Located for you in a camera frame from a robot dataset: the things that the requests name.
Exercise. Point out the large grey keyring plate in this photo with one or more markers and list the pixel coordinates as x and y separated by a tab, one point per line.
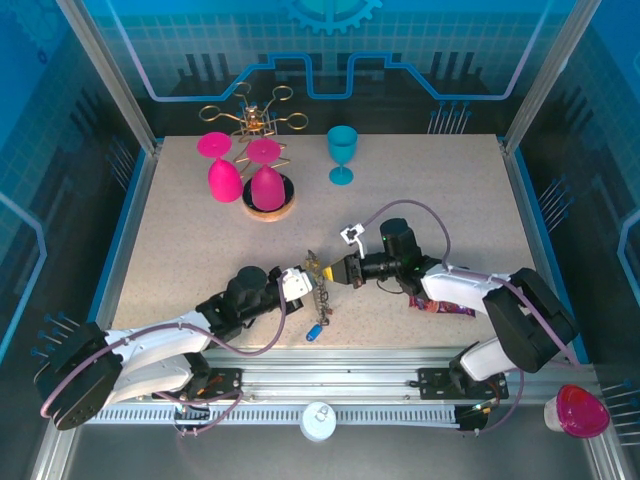
311	257

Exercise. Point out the blue key tag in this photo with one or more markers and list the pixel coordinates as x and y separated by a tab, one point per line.
314	333

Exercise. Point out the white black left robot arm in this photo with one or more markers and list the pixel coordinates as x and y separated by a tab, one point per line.
160	340

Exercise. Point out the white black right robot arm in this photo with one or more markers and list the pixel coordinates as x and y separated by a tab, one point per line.
455	287

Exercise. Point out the colourful candy packet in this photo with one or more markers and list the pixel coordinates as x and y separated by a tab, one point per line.
445	307

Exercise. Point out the round cork rack base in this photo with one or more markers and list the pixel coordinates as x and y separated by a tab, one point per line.
270	214

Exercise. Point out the pink plastic wine glass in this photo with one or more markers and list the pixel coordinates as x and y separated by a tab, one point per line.
266	187
223	182

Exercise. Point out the teal plastic wine glass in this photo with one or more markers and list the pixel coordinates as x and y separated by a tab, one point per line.
342	142

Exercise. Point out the small white cup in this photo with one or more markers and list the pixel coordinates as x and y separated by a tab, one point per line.
551	415

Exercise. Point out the pink plastic cup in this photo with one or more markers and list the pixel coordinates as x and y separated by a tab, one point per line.
582	412

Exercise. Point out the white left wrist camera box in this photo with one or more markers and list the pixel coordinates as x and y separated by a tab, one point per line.
295	284

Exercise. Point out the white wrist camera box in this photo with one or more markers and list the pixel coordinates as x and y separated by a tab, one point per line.
295	284
350	234

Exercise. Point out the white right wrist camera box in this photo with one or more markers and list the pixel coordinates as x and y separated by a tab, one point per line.
350	234

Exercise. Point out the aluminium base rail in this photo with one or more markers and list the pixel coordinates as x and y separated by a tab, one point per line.
325	380

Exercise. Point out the aluminium frame side rail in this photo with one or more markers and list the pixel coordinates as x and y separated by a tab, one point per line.
129	225
532	225

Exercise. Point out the aluminium frame post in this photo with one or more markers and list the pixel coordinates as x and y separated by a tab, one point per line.
115	75
545	75

